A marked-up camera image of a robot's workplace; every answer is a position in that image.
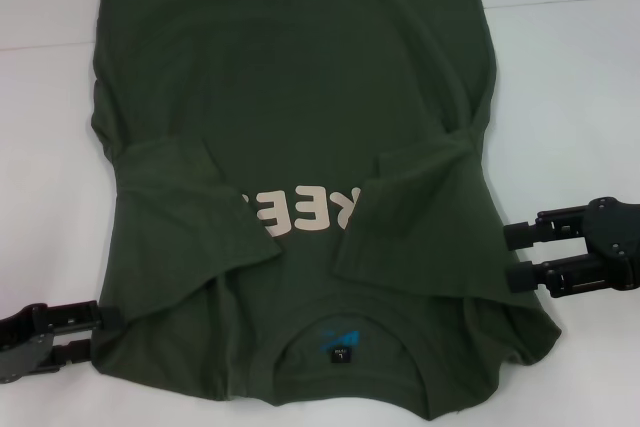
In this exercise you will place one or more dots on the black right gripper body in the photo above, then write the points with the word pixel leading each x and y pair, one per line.
pixel 617 237

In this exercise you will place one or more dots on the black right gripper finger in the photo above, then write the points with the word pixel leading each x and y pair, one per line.
pixel 530 277
pixel 530 234

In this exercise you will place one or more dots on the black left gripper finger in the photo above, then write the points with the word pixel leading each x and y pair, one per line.
pixel 72 351
pixel 80 317

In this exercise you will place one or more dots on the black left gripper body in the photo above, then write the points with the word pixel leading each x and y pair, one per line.
pixel 22 347

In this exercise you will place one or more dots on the dark green FREE T-shirt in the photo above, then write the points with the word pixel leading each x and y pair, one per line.
pixel 300 97

